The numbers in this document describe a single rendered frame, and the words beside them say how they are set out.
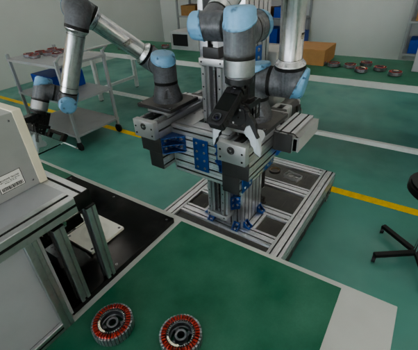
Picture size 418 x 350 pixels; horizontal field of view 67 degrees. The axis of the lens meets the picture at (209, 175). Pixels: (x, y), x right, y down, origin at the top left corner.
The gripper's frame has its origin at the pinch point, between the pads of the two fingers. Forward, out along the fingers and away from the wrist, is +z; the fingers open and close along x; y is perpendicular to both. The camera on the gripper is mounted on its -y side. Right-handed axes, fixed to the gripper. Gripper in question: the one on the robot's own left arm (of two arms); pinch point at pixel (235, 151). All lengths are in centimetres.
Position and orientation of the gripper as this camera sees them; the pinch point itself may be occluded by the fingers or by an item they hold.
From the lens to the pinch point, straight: 86.5
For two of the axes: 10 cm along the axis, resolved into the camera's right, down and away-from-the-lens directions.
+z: 0.5, 8.4, 5.4
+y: 5.7, -4.6, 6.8
